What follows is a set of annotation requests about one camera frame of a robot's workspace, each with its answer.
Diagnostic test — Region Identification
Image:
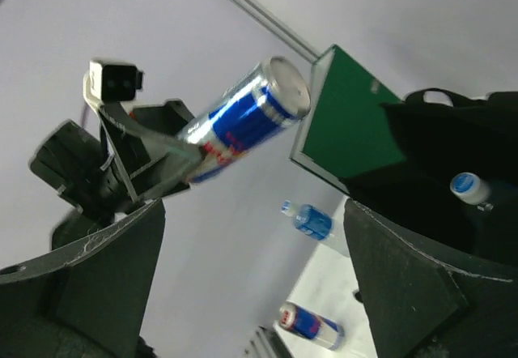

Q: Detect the green file holder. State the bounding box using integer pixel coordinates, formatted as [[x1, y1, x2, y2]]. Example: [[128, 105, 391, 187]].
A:
[[290, 45, 405, 194]]

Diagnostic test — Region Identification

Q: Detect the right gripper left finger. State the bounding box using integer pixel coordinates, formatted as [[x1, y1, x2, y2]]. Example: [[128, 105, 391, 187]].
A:
[[1, 200, 165, 357]]

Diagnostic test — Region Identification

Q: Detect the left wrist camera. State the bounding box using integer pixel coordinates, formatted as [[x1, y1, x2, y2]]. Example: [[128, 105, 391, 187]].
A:
[[83, 58, 144, 112]]

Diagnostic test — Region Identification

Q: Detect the Red Bull can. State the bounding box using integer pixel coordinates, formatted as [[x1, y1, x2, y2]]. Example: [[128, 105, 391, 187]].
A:
[[177, 56, 311, 184], [278, 301, 345, 351]]

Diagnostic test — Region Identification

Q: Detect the blue label water bottle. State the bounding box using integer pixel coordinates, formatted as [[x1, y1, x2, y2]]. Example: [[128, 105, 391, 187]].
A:
[[450, 172, 494, 211]]

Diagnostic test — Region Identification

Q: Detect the black canvas bag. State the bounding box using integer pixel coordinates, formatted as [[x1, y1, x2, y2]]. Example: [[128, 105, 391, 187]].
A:
[[340, 90, 517, 266]]

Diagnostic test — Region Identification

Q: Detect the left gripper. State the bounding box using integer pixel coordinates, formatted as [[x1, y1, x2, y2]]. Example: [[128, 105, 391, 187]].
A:
[[29, 100, 202, 219]]

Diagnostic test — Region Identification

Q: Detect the water bottle on table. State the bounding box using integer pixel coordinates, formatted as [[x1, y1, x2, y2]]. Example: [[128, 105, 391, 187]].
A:
[[281, 200, 350, 257]]

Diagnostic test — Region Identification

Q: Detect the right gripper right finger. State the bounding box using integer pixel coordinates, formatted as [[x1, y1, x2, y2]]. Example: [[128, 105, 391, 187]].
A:
[[343, 199, 517, 357]]

